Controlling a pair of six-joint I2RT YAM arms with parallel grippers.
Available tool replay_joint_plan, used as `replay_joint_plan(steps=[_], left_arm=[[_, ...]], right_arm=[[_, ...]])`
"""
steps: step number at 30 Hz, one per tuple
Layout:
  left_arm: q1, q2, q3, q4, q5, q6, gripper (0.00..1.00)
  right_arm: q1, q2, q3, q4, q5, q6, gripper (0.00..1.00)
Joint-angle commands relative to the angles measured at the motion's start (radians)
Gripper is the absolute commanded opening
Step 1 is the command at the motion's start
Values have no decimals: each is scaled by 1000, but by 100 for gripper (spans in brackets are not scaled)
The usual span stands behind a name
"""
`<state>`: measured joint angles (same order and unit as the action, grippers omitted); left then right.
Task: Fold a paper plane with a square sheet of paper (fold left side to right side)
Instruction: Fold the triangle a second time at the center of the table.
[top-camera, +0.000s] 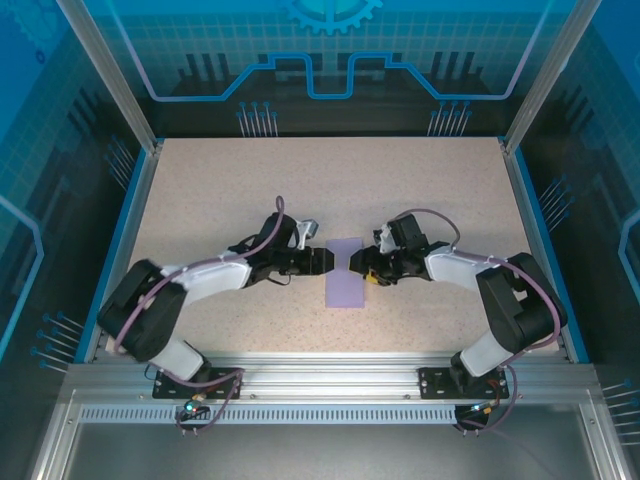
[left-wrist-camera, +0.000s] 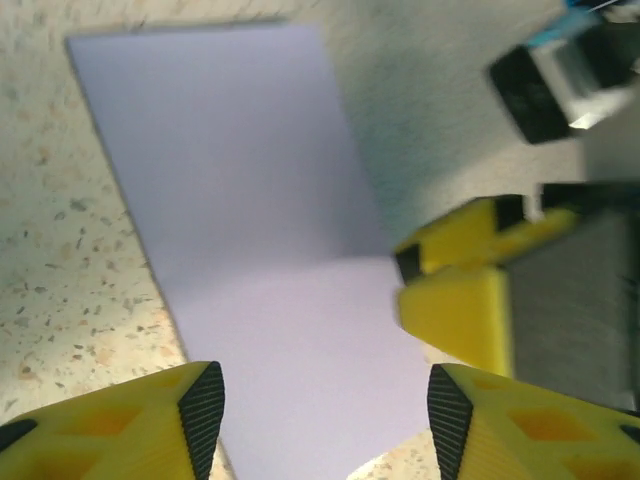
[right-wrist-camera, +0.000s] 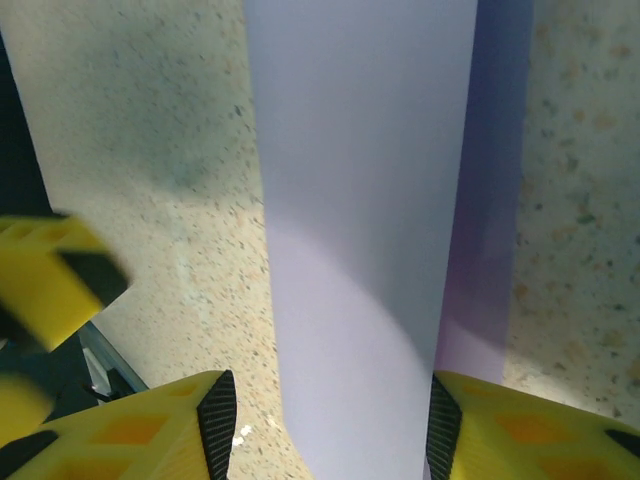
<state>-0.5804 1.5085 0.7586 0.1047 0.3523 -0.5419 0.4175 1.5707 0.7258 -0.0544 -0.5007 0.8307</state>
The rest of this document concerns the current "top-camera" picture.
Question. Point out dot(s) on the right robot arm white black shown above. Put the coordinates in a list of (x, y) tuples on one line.
[(450, 267)]

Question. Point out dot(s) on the aluminium front frame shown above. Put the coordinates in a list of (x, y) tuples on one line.
[(611, 452)]

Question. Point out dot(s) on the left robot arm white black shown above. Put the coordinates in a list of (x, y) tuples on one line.
[(220, 275)]

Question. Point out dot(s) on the purple paper sheet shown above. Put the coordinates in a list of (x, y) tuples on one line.
[(345, 290)]

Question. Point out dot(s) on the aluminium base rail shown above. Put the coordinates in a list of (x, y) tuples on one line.
[(325, 375)]

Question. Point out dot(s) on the blue table edge strip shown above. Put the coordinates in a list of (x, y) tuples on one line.
[(128, 210), (536, 210)]

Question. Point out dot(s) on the aluminium frame post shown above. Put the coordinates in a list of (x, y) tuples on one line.
[(117, 80), (537, 80)]

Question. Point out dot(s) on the connector with green light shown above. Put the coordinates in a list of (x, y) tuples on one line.
[(192, 407)]

